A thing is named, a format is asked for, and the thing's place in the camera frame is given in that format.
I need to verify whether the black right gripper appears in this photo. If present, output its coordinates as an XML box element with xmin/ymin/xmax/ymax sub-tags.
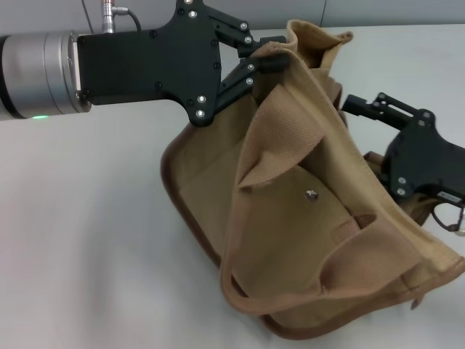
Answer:
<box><xmin>341</xmin><ymin>92</ymin><xmax>465</xmax><ymax>205</ymax></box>

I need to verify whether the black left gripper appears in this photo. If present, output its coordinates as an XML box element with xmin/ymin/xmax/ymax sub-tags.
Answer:
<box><xmin>76</xmin><ymin>0</ymin><xmax>288</xmax><ymax>129</ymax></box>

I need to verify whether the khaki fabric food bag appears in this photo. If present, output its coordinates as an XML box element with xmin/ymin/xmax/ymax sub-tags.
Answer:
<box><xmin>159</xmin><ymin>20</ymin><xmax>465</xmax><ymax>341</ymax></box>

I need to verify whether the right gripper cable with striped connector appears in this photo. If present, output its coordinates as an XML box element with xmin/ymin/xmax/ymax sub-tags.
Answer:
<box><xmin>432</xmin><ymin>201</ymin><xmax>465</xmax><ymax>238</ymax></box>

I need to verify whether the left wrist cable with metal connector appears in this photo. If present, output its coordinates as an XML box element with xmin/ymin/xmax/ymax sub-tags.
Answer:
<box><xmin>100</xmin><ymin>0</ymin><xmax>143</xmax><ymax>36</ymax></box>

